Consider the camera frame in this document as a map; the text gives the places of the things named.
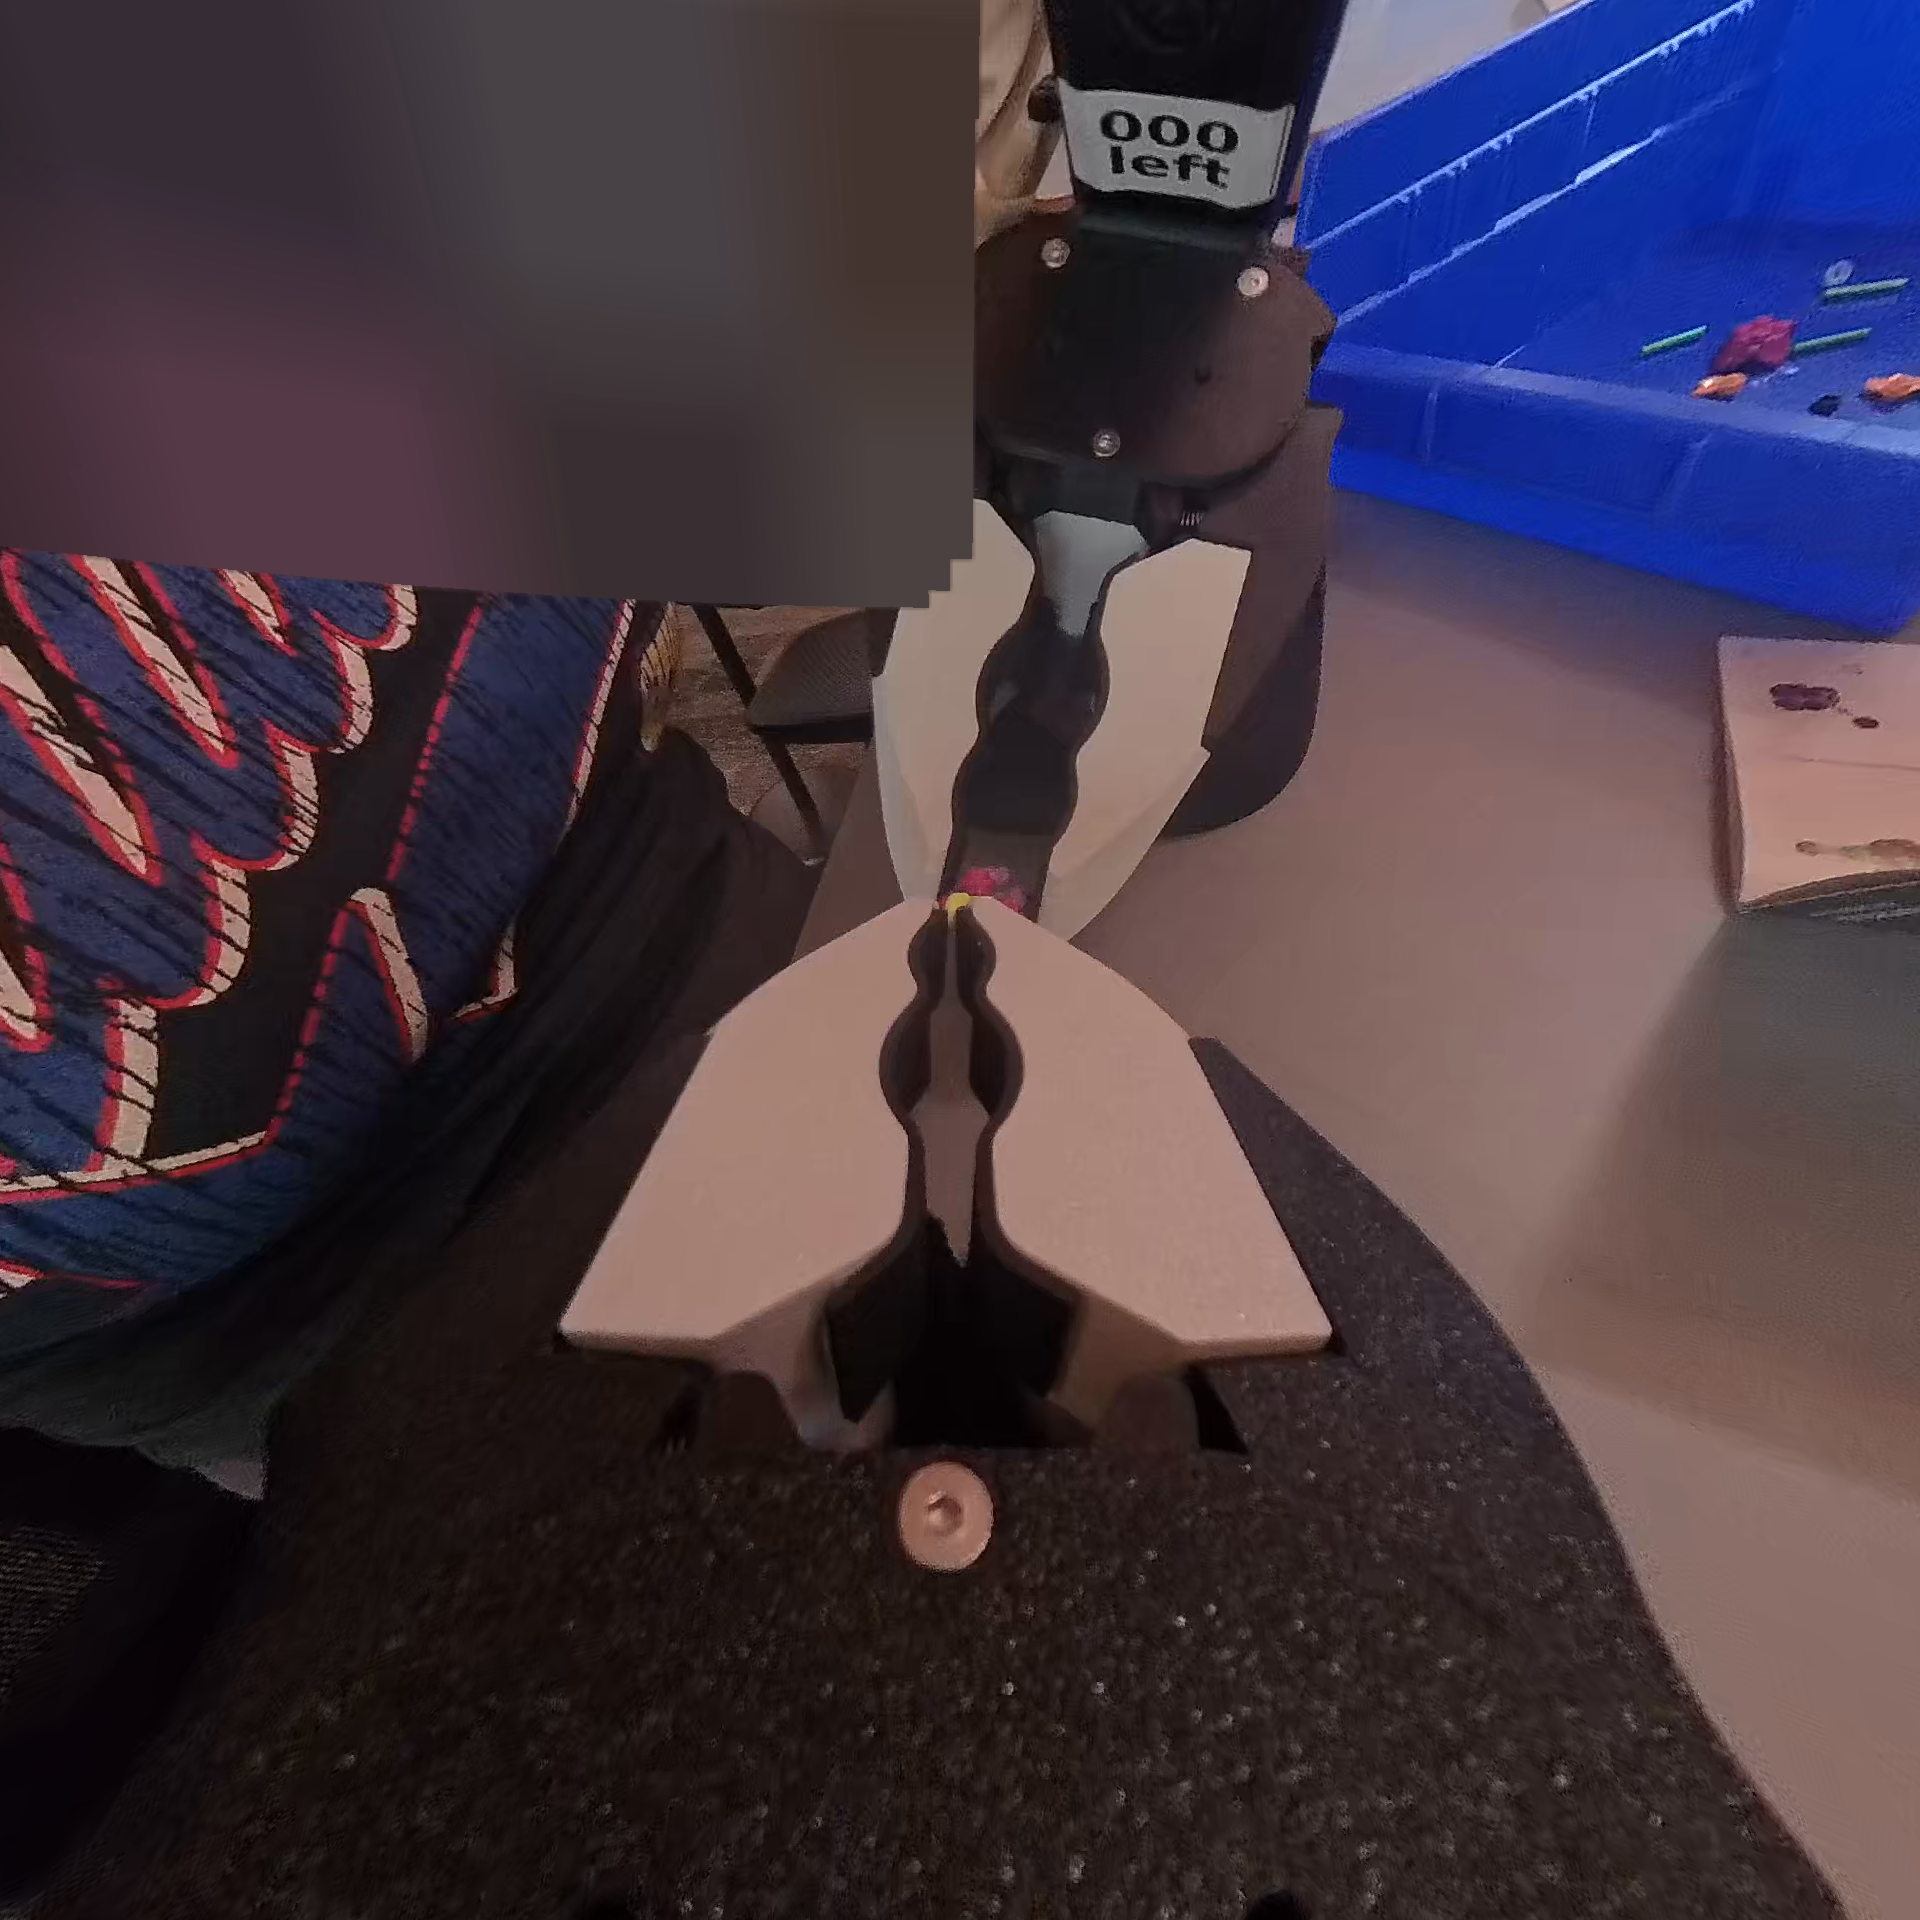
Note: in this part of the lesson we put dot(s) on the office chair base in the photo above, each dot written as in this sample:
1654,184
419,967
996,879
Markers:
827,676

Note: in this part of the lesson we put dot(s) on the person's dark pants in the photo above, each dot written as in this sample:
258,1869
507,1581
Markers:
602,1142

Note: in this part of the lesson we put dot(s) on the pile of toy brick pieces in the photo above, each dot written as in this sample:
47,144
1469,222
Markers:
1773,345

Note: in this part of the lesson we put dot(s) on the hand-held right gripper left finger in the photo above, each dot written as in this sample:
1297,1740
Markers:
737,1201

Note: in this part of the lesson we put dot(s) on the blue storage bin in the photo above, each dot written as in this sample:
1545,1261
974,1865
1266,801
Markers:
1622,452

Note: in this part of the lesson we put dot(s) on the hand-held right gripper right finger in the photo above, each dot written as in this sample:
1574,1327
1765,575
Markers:
1155,1186

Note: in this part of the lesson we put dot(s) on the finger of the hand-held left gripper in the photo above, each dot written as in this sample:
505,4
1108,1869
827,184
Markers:
939,706
1155,721

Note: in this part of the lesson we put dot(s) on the grey desk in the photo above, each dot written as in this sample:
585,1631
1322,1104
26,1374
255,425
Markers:
1562,1142

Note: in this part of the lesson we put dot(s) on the instruction booklet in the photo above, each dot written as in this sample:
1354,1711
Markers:
1831,780

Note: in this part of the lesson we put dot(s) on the small pink brick piece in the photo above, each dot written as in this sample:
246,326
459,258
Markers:
996,890

